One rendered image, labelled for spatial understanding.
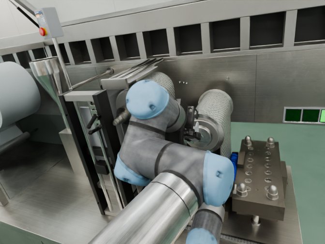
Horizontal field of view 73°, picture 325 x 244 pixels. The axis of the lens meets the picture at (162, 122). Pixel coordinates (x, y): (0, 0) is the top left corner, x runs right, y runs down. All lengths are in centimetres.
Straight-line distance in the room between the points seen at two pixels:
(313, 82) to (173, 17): 60
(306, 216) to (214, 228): 172
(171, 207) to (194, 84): 80
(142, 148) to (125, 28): 81
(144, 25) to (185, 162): 83
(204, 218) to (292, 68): 65
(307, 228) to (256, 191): 136
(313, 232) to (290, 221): 121
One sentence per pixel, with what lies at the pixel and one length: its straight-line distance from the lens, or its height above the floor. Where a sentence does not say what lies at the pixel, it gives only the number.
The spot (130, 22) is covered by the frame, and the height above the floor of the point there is 162.
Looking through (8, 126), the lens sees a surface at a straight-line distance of 134.
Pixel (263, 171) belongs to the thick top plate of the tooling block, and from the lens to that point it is 95.
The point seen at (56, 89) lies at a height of 140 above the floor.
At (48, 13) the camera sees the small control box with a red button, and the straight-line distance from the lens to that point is 95.
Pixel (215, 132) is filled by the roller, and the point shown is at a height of 127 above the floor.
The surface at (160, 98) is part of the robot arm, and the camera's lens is 39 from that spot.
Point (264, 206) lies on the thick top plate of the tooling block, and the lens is 83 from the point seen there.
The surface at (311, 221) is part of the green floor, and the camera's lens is 226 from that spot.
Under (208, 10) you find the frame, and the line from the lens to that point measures 97.
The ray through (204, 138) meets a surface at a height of 125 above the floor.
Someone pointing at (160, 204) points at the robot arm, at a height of 141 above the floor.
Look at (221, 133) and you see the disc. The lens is 73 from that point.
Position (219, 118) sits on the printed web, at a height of 128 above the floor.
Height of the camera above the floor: 161
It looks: 25 degrees down
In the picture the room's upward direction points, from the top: 9 degrees counter-clockwise
